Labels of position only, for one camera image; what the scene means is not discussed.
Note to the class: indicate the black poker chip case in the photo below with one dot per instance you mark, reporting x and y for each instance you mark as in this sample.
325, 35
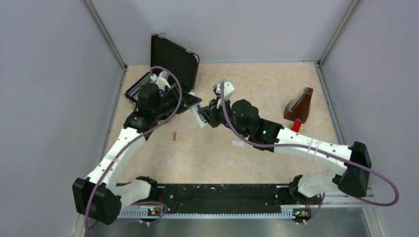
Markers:
173, 67

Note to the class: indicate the white remote control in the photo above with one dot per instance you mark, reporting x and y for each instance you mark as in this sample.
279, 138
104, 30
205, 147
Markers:
200, 120

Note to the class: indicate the colourful toy brick stack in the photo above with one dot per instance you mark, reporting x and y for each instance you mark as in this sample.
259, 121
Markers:
296, 125

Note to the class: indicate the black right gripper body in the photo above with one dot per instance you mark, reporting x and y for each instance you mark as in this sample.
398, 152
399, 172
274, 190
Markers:
217, 107

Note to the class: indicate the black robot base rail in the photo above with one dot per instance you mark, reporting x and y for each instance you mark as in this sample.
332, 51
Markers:
234, 201

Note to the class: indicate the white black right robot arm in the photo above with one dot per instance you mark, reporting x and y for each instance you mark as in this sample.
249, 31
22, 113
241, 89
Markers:
342, 162

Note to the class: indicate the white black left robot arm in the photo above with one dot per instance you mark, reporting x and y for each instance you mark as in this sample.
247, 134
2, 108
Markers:
99, 196

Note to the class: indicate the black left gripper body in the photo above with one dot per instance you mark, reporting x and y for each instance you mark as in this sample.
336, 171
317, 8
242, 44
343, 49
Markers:
169, 101

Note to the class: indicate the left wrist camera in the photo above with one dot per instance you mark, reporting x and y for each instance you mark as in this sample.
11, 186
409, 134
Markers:
160, 82

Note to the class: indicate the white battery cover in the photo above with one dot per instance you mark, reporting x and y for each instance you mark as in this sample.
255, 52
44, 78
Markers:
237, 144

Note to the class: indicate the brown wooden metronome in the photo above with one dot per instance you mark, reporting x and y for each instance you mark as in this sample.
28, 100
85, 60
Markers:
299, 107

